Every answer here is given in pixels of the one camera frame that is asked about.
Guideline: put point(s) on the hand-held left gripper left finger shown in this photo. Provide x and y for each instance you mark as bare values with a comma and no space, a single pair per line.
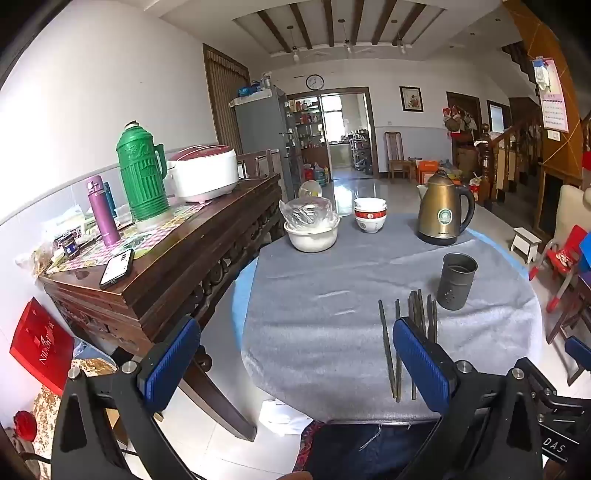
171,360

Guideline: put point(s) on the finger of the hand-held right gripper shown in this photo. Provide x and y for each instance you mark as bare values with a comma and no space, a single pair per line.
579,350

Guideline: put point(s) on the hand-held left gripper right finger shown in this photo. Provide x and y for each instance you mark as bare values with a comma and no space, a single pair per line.
420,364

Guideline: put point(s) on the bundle of dark chopsticks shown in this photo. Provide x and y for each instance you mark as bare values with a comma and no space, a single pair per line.
419,309

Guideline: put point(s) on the dark grey chopstick holder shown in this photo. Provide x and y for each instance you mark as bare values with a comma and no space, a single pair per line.
455,286

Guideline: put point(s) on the dark wooden chair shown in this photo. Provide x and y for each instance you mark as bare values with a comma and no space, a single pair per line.
577,314

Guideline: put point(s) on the light blue table cover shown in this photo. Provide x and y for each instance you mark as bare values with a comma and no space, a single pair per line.
241,304

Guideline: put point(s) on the red plastic child chair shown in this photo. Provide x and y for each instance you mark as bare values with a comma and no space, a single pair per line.
565,258

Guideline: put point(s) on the blue cloth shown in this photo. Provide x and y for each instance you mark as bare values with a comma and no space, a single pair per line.
585,251

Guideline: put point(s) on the person's blue trousers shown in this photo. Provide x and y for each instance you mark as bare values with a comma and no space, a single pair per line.
369,452

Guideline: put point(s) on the carved dark wooden sideboard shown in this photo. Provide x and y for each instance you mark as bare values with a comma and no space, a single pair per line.
184,258

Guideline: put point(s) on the black smartphone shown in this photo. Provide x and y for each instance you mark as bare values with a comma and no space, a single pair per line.
117,270

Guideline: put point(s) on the grey tablecloth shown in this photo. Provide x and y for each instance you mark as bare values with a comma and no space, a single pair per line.
323,300

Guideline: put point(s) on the small white stool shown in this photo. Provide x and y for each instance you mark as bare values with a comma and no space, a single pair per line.
526,240

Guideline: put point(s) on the patterned sideboard mat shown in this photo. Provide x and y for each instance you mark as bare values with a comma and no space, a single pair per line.
152,233

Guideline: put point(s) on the red gift box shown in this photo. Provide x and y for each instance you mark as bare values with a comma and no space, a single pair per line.
39,344

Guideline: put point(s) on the floral patterned cloth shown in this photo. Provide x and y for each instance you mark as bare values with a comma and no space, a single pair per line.
46,415

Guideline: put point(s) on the beige armchair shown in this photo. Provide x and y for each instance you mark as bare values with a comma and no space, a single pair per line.
570,207

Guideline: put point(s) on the white bowl with red emblem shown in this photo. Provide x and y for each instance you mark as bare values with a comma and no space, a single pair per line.
370,225

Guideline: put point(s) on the small metal tin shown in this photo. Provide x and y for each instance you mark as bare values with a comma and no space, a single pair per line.
69,244

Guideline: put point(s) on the purple drinking bottle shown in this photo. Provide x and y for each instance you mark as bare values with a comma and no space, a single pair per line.
104,217

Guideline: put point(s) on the bronze electric kettle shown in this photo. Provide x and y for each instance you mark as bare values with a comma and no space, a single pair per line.
441,207

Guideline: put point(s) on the red-banded bowl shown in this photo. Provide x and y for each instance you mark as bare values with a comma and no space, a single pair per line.
370,214

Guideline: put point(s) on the teal drinking bottle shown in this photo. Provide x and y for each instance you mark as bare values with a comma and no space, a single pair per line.
109,198

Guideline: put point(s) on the green thermos flask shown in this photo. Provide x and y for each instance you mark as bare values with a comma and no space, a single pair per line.
143,175

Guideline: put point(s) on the white rice cooker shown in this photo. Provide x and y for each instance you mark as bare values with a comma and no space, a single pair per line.
203,175

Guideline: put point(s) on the clear plastic bag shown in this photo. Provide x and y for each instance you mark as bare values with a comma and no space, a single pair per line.
309,212

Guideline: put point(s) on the light wooden chair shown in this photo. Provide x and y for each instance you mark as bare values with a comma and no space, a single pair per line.
397,161

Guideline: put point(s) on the round white electric heater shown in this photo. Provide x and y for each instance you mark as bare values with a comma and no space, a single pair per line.
310,189

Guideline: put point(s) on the wooden stair banister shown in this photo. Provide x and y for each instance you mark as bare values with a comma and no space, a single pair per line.
503,157

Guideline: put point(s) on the blue water jug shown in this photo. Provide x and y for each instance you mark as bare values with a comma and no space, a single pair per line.
321,174

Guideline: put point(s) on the brown high-backed wooden chair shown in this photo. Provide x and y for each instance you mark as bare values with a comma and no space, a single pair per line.
258,164

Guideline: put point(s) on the grey refrigerator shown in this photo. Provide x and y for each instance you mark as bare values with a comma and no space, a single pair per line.
258,134

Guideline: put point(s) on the hanging woven baskets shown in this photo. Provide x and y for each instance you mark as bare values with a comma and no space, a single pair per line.
459,119

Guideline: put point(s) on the brown wooden door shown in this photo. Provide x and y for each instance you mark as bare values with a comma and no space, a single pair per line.
224,101

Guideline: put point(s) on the display shelf with bottles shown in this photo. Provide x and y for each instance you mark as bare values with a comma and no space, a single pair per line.
302,120

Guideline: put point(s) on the pink wall calendar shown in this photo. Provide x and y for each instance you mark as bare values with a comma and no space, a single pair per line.
554,106

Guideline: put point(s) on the framed wall picture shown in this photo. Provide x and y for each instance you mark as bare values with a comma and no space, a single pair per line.
411,98

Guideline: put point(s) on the round wall clock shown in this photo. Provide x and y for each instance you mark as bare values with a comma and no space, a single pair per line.
315,82

